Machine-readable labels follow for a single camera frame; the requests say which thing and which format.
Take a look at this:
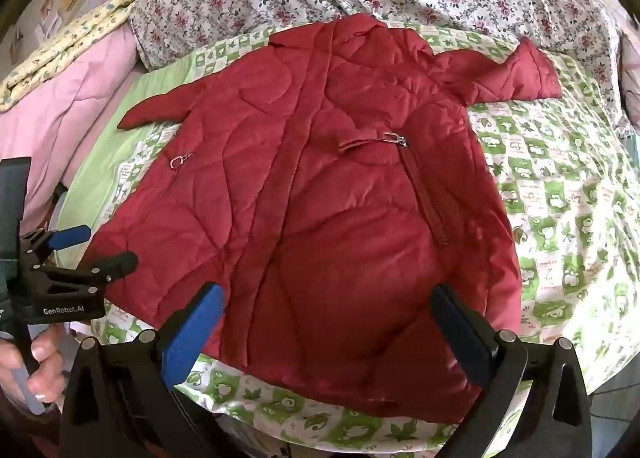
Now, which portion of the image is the yellow floral blanket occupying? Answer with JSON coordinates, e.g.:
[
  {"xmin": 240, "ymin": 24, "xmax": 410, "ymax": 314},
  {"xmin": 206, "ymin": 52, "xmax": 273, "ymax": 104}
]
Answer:
[{"xmin": 0, "ymin": 0, "xmax": 149, "ymax": 112}]

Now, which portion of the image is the green printed bedsheet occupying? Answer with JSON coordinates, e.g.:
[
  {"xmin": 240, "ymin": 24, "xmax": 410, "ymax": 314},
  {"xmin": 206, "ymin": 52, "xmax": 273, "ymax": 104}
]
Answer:
[{"xmin": 64, "ymin": 20, "xmax": 640, "ymax": 458}]

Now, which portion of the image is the pink quilt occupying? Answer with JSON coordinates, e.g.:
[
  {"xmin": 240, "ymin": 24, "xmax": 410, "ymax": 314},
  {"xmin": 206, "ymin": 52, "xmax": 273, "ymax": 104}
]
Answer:
[{"xmin": 0, "ymin": 30, "xmax": 147, "ymax": 239}]

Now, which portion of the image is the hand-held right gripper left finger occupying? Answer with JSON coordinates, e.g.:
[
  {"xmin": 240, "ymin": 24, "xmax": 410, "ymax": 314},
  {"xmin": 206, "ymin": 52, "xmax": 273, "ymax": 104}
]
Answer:
[{"xmin": 60, "ymin": 282, "xmax": 225, "ymax": 458}]

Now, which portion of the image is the person's left hand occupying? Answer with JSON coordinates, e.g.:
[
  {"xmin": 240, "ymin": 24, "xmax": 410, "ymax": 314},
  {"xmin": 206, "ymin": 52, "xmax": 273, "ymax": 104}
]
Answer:
[{"xmin": 0, "ymin": 324, "xmax": 67, "ymax": 401}]

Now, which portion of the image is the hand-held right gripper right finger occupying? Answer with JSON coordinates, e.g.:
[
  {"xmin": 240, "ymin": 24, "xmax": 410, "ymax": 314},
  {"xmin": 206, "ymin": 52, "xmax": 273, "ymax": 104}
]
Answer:
[{"xmin": 430, "ymin": 284, "xmax": 594, "ymax": 458}]

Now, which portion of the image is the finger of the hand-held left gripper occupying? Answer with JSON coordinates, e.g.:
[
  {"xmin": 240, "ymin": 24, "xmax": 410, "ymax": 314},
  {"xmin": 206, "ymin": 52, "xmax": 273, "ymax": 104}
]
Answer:
[
  {"xmin": 20, "ymin": 229, "xmax": 92, "ymax": 259},
  {"xmin": 30, "ymin": 251, "xmax": 140, "ymax": 297}
]

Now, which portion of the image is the red quilted jacket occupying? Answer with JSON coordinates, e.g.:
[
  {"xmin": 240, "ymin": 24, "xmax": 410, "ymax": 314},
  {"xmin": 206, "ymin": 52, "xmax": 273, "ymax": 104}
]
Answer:
[{"xmin": 84, "ymin": 12, "xmax": 563, "ymax": 425}]

